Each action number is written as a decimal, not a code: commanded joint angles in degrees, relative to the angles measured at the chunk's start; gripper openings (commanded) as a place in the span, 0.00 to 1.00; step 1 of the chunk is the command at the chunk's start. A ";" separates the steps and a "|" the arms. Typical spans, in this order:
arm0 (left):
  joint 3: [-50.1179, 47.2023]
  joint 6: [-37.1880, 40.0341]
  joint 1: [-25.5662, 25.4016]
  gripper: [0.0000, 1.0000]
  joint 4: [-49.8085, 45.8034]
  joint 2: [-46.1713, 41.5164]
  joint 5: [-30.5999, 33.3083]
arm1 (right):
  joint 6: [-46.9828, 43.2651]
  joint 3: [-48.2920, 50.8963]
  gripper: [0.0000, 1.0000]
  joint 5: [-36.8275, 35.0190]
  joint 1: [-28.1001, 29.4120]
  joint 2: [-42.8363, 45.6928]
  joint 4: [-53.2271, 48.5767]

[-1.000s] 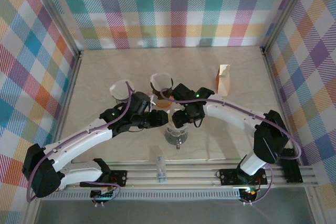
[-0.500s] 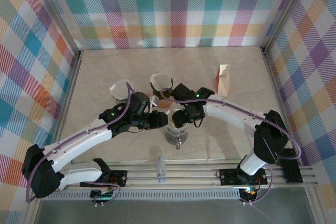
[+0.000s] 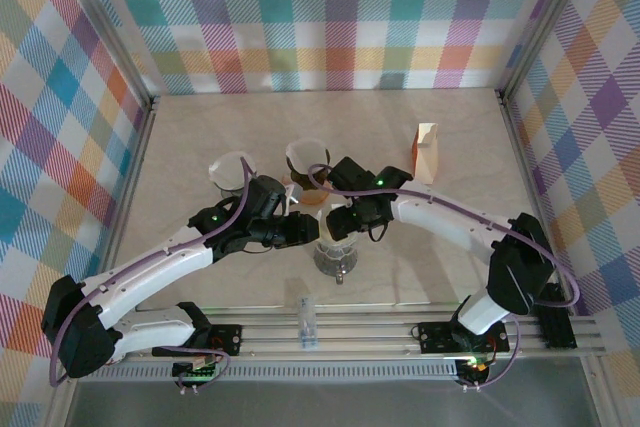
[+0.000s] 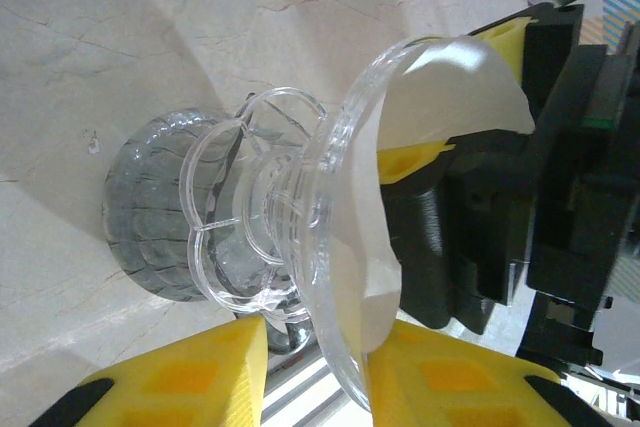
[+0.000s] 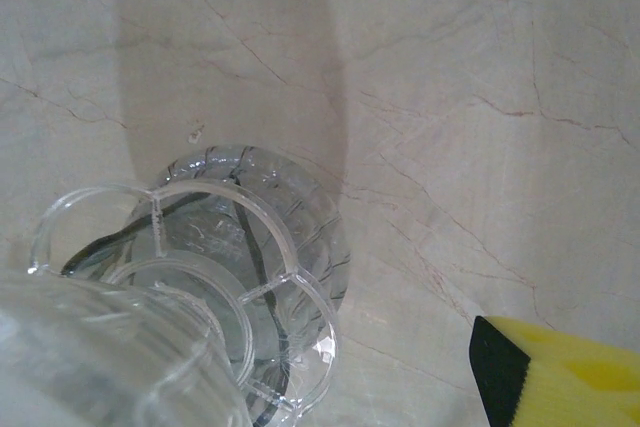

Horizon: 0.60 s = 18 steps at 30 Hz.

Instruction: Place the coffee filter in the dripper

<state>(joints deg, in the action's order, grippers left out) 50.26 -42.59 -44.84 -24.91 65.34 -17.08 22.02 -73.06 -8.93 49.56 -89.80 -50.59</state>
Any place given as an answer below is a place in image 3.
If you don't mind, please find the aluminium side rail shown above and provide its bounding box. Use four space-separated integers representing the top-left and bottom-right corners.
497 89 571 321
94 94 161 298

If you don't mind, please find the slotted grey cable duct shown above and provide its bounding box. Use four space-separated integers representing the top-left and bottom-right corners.
107 360 464 383

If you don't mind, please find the orange white coffee filter pack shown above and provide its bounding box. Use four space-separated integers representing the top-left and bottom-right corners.
410 121 441 184

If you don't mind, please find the clear glass server jug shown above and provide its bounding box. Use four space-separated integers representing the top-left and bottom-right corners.
214 185 252 201

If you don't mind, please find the white paper coffee filter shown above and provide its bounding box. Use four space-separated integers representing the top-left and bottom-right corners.
318 206 354 251
285 139 329 172
208 150 257 189

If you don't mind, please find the aluminium frame post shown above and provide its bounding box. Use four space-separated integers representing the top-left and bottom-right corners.
59 0 160 108
497 0 599 101

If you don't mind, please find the clear coffee dripper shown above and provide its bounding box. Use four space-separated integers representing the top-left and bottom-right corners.
313 216 357 261

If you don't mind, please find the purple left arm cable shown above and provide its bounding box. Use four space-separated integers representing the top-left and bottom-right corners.
49 155 251 393

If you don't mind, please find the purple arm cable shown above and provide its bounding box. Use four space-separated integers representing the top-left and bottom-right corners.
307 162 582 392
49 155 251 393

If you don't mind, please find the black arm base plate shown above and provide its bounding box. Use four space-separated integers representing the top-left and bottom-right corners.
416 319 511 354
208 324 245 357

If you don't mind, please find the aluminium front rail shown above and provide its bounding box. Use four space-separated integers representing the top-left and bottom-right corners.
64 304 609 361

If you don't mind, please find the small clear plastic bottle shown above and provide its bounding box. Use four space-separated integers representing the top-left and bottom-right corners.
297 295 320 351

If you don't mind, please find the dark green translucent coffee dripper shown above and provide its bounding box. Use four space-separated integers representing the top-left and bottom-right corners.
284 139 331 191

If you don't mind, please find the grey translucent coffee dripper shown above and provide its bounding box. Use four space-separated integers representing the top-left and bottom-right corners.
207 149 261 199

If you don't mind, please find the black plastic bracket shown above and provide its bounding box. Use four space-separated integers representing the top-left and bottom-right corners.
534 282 577 351

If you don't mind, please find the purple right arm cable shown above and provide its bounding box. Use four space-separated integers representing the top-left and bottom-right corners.
307 162 582 392

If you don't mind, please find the green circuit board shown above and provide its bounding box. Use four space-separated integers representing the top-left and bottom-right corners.
455 355 494 379
171 354 224 382

